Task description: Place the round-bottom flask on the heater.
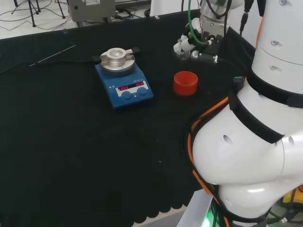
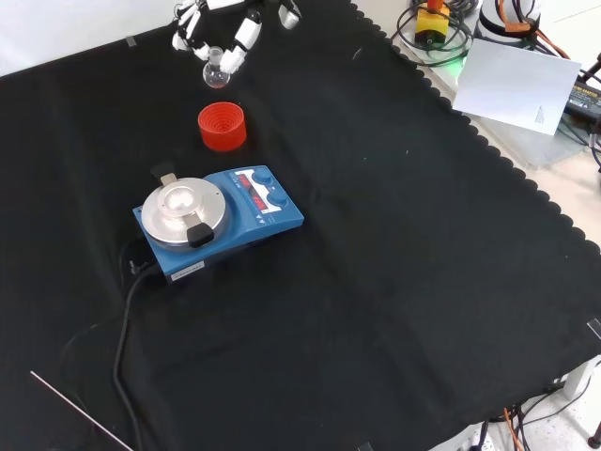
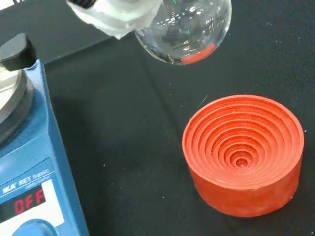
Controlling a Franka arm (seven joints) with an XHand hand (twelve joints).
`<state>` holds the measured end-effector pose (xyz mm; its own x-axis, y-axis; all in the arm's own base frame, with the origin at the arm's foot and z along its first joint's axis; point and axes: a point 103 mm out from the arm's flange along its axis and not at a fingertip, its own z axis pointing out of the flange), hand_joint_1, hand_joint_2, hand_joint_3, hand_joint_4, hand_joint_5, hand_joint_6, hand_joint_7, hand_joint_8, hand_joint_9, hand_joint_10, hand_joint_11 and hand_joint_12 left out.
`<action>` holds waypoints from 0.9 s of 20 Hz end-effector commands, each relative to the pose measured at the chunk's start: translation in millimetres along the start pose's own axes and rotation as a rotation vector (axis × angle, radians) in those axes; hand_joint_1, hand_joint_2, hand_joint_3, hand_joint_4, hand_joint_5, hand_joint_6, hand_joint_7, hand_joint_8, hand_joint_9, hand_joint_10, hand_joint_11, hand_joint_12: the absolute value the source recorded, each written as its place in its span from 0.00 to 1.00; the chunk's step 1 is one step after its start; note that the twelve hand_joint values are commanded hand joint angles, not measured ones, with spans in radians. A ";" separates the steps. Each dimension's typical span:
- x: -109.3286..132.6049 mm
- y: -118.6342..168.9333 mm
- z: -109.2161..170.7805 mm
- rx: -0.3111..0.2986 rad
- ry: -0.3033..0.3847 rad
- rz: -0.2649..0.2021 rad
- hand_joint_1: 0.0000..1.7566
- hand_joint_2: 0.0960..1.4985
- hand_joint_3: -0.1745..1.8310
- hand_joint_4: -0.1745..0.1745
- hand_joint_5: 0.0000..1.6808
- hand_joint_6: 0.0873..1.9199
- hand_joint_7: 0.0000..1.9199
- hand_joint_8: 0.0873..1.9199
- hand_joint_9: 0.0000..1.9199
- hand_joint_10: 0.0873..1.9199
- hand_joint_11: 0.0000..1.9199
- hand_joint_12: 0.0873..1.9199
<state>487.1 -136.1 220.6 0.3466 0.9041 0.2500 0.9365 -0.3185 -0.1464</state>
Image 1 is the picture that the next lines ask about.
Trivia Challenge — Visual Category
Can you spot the clear round-bottom flask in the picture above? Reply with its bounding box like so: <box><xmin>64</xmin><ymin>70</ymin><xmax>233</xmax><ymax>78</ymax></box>
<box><xmin>174</xmin><ymin>46</ymin><xmax>191</xmax><ymax>61</ymax></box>

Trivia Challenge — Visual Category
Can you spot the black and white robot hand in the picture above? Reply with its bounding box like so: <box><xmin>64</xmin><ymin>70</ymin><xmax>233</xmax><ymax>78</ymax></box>
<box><xmin>173</xmin><ymin>17</ymin><xmax>230</xmax><ymax>64</ymax></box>

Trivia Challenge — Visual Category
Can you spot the red ring holder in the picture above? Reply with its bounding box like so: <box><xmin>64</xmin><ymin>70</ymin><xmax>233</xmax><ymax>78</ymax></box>
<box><xmin>173</xmin><ymin>71</ymin><xmax>199</xmax><ymax>96</ymax></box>

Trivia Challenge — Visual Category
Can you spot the orange robot cable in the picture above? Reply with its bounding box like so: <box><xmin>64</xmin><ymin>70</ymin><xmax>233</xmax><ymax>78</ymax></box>
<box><xmin>187</xmin><ymin>96</ymin><xmax>231</xmax><ymax>227</ymax></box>

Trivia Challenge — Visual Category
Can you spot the black bench cloth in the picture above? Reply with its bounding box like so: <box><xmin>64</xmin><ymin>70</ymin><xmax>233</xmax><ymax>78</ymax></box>
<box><xmin>0</xmin><ymin>9</ymin><xmax>256</xmax><ymax>227</ymax></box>

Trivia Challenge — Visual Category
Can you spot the clear acrylic stand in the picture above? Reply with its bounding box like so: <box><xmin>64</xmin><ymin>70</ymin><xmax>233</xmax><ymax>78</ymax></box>
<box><xmin>33</xmin><ymin>28</ymin><xmax>77</xmax><ymax>67</ymax></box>

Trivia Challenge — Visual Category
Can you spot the grey metal box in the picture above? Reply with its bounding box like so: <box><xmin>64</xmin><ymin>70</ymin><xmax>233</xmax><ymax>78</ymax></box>
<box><xmin>67</xmin><ymin>0</ymin><xmax>117</xmax><ymax>24</ymax></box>

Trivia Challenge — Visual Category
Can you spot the yellow stop button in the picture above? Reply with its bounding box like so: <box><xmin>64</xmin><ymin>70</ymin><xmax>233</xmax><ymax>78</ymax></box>
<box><xmin>282</xmin><ymin>183</ymin><xmax>303</xmax><ymax>210</ymax></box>

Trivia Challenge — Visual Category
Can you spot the heater with blue base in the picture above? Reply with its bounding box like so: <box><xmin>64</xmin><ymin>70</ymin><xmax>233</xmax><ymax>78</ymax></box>
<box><xmin>91</xmin><ymin>47</ymin><xmax>154</xmax><ymax>112</ymax></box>

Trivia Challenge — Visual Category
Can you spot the black tripod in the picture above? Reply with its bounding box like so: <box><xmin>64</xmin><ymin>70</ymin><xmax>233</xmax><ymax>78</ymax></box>
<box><xmin>13</xmin><ymin>0</ymin><xmax>70</xmax><ymax>28</ymax></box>

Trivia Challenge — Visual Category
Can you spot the green robot cable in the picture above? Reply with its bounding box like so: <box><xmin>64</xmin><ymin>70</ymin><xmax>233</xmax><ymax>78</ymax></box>
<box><xmin>187</xmin><ymin>0</ymin><xmax>209</xmax><ymax>46</ymax></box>

